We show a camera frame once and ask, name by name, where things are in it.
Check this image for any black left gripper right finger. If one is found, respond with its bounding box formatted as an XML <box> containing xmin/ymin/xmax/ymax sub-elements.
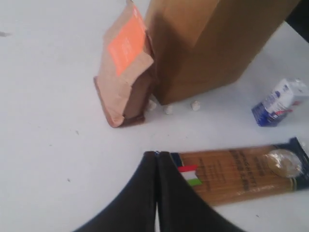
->
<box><xmin>156</xmin><ymin>152</ymin><xmax>243</xmax><ymax>232</ymax></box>

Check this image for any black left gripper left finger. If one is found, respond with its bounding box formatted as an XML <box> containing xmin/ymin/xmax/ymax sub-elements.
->
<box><xmin>76</xmin><ymin>151</ymin><xmax>157</xmax><ymax>232</ymax></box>

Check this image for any small white candy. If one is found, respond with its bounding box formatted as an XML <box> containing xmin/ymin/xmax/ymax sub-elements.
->
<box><xmin>147</xmin><ymin>99</ymin><xmax>157</xmax><ymax>112</ymax></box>
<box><xmin>164</xmin><ymin>105</ymin><xmax>173</xmax><ymax>115</ymax></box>
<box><xmin>191</xmin><ymin>101</ymin><xmax>200</xmax><ymax>112</ymax></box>

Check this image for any brown snack pouch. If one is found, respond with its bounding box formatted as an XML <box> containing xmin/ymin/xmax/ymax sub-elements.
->
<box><xmin>94</xmin><ymin>0</ymin><xmax>156</xmax><ymax>128</ymax></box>

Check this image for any brown paper bag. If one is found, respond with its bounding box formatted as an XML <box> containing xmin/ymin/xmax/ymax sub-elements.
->
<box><xmin>145</xmin><ymin>0</ymin><xmax>298</xmax><ymax>105</ymax></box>

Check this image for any spaghetti packet dark blue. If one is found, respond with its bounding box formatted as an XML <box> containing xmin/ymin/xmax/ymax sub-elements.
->
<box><xmin>171</xmin><ymin>137</ymin><xmax>309</xmax><ymax>205</ymax></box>

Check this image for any small white blue milk carton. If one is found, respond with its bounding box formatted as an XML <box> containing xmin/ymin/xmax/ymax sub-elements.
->
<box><xmin>252</xmin><ymin>78</ymin><xmax>309</xmax><ymax>127</ymax></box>

